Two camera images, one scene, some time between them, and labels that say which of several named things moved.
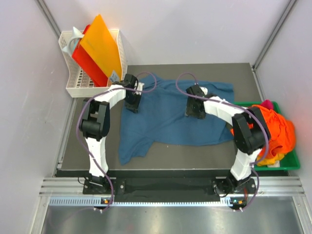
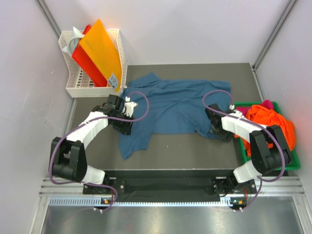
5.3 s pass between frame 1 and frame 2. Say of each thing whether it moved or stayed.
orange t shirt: stayed
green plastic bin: stayed
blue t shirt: moved
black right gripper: moved
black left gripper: moved
